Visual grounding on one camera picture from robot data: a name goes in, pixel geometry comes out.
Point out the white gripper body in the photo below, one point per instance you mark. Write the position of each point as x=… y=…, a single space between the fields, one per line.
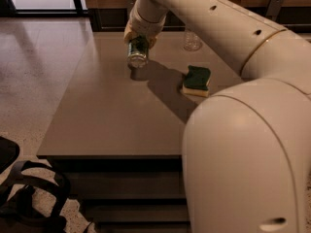
x=147 y=25

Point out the green aluminium can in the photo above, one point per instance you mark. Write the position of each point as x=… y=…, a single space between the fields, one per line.
x=138 y=51

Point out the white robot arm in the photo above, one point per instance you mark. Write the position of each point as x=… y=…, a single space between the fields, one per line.
x=246 y=149

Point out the clear plastic water bottle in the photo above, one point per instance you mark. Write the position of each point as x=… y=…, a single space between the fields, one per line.
x=191 y=41

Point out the green and yellow sponge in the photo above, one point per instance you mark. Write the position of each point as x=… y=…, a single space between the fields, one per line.
x=196 y=81

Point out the grey drawer cabinet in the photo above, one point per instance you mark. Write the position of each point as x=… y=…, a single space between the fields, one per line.
x=117 y=133

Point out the left metal shelf bracket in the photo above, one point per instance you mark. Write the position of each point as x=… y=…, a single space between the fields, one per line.
x=129 y=6

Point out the metal shelf bracket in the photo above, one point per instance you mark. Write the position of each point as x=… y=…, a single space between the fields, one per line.
x=273 y=9
x=129 y=6

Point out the right metal shelf bracket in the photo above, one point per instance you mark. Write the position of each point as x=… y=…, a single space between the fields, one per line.
x=273 y=9

